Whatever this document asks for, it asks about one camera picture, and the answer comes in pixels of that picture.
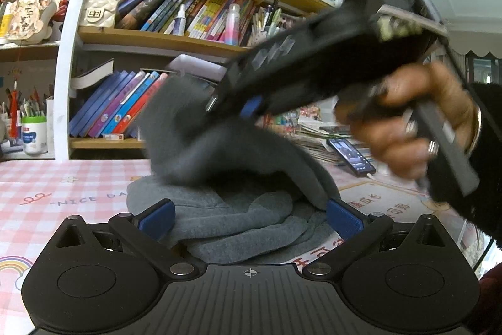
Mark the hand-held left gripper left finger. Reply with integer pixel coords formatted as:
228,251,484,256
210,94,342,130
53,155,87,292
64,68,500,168
53,199,200,281

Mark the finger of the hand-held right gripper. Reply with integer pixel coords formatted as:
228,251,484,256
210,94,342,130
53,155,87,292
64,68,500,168
204,48,254,114
240,95,277,122

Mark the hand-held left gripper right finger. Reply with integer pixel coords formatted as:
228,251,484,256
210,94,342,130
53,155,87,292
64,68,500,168
302,199,448,281

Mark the grey hoodie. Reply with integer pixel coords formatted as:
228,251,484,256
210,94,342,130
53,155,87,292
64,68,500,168
126,76,342,265

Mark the person's right forearm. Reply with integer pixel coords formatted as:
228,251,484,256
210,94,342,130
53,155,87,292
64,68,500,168
425,82,502,251

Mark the person's right hand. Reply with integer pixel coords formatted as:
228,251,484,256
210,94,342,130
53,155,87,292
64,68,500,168
333,62,481,179

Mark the black smartphone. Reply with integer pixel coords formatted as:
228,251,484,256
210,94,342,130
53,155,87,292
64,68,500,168
326,138,376,178

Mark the stack of thin picture books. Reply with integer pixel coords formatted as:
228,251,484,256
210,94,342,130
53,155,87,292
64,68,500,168
269,103,377,168

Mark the pink and blue bottle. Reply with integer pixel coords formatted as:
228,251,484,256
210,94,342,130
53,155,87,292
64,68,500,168
223,3,241,46

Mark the bunch of pens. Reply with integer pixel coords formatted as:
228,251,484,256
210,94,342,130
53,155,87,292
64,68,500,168
250,0,299,46

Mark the white spray bottle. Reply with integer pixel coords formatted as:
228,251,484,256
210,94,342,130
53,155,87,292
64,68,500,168
173,4,187,37

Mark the row of blue purple books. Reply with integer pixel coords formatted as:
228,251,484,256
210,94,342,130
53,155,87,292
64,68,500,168
69,70,170,139

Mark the pink printed tablecloth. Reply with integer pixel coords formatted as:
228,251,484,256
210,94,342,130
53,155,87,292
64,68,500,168
0,158,491,281

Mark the white quilted bag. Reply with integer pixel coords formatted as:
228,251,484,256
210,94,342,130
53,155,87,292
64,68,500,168
78,0,119,30

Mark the white jar with blue label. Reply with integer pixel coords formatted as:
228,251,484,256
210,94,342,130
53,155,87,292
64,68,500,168
20,115,48,157

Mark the wooden bookshelf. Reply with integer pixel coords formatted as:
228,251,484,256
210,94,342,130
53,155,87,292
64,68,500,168
53,0,346,163

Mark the gold bangle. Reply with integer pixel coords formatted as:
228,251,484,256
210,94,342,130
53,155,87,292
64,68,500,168
466,105,484,156

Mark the person's dark red clothing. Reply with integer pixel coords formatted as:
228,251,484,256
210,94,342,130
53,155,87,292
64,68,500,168
476,267,502,335

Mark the red tassel ornament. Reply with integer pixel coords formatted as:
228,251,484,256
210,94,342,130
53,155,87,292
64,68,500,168
8,80,20,139

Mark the white lucky cat figure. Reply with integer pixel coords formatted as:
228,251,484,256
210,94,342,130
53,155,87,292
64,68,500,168
8,0,60,46

